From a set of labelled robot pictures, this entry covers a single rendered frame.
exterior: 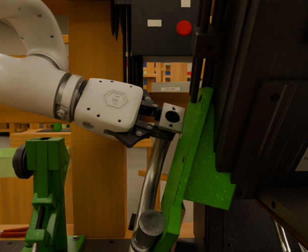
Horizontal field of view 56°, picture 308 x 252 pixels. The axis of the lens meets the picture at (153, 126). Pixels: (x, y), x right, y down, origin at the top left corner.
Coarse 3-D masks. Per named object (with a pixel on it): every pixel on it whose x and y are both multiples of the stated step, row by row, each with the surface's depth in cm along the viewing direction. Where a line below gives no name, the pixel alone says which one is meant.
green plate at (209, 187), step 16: (208, 96) 39; (192, 112) 43; (208, 112) 40; (192, 128) 40; (208, 128) 40; (192, 144) 39; (208, 144) 40; (176, 160) 46; (192, 160) 39; (208, 160) 41; (176, 176) 43; (192, 176) 41; (208, 176) 41; (224, 176) 41; (176, 192) 40; (192, 192) 41; (208, 192) 41; (224, 192) 41; (224, 208) 41
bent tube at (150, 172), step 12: (168, 108) 51; (180, 108) 51; (168, 120) 53; (180, 120) 50; (180, 132) 49; (156, 144) 55; (168, 144) 55; (156, 156) 56; (156, 168) 57; (144, 180) 57; (156, 180) 57; (144, 192) 55; (156, 192) 56; (144, 204) 53
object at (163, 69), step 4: (144, 64) 725; (164, 64) 726; (144, 68) 718; (164, 68) 723; (164, 72) 728; (164, 76) 729; (144, 80) 732; (164, 80) 730; (144, 84) 733; (44, 124) 712; (48, 124) 755
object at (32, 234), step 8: (64, 168) 69; (64, 176) 68; (64, 184) 68; (32, 200) 61; (40, 200) 61; (48, 200) 61; (56, 200) 63; (40, 208) 61; (56, 208) 63; (32, 216) 62; (40, 216) 60; (56, 216) 62; (32, 224) 61; (40, 224) 59; (48, 224) 61; (56, 224) 61; (32, 232) 57; (40, 232) 57; (48, 232) 59; (32, 240) 56; (40, 240) 56; (48, 240) 59
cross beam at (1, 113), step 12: (156, 96) 85; (168, 96) 85; (180, 96) 85; (0, 108) 84; (12, 108) 84; (0, 120) 84; (12, 120) 84; (24, 120) 84; (36, 120) 84; (48, 120) 84; (60, 120) 84; (144, 120) 85; (156, 120) 85
